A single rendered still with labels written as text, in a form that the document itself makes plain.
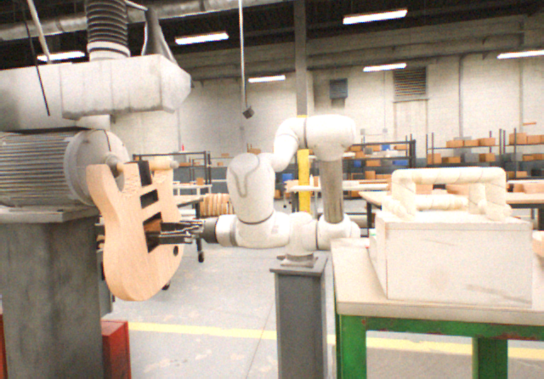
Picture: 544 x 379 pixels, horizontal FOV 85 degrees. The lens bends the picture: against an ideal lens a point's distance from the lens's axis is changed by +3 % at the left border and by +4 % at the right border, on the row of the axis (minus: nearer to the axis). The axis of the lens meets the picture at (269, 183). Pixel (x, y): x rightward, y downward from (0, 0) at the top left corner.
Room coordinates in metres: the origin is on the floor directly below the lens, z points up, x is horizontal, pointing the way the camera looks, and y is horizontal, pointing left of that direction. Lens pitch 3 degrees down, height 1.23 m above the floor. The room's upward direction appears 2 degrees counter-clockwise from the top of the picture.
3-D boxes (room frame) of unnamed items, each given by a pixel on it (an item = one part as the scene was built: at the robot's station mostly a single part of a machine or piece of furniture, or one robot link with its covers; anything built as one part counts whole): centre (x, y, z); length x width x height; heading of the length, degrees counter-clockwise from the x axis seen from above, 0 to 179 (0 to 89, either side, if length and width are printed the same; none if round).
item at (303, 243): (1.60, -0.16, 0.87); 0.18 x 0.16 x 0.22; 74
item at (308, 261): (1.61, -0.14, 0.73); 0.22 x 0.18 x 0.06; 72
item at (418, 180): (0.62, -0.38, 1.20); 0.20 x 0.03 x 0.03; 78
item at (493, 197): (0.61, -0.47, 1.15); 0.03 x 0.03 x 0.09
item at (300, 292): (1.60, -0.15, 0.35); 0.28 x 0.28 x 0.70; 72
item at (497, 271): (0.67, -0.39, 1.02); 0.27 x 0.15 x 0.17; 79
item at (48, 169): (1.01, 0.70, 1.25); 0.41 x 0.27 x 0.26; 80
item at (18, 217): (1.01, 0.77, 1.11); 0.36 x 0.24 x 0.04; 80
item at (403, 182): (0.64, -0.30, 1.15); 0.03 x 0.03 x 0.09
